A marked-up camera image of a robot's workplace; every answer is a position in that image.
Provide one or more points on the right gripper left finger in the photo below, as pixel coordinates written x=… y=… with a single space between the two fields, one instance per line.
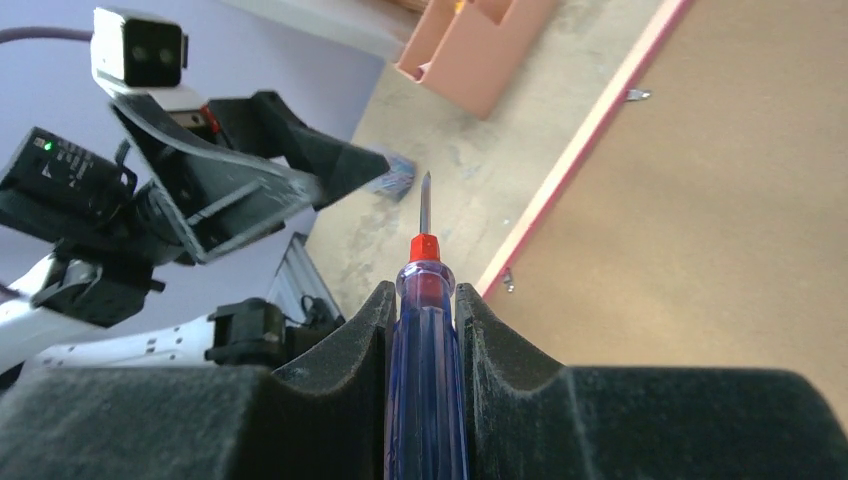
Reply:
x=318 y=417

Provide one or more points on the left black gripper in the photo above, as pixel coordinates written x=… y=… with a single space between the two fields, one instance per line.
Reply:
x=217 y=200

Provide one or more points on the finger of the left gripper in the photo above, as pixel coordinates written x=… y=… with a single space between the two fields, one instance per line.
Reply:
x=263 y=125

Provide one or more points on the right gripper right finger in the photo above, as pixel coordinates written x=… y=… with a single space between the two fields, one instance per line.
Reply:
x=531 y=417

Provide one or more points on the blue red screwdriver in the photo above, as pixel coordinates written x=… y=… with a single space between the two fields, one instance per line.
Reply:
x=425 y=434

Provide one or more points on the pink picture frame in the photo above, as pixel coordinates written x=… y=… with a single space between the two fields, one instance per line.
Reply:
x=708 y=226

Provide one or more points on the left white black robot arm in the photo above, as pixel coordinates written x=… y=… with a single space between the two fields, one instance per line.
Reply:
x=76 y=288

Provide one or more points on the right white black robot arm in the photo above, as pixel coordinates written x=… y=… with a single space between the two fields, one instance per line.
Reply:
x=166 y=338

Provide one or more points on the clear jar of clips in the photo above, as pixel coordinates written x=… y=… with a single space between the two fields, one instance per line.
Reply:
x=396 y=183

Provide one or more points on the orange plastic file organizer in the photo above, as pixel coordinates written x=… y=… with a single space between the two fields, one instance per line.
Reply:
x=468 y=51

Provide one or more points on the aluminium extrusion rail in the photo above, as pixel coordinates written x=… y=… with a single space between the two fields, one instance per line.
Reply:
x=300 y=292

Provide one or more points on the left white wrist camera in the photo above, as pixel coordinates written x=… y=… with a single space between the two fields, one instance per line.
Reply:
x=133 y=52

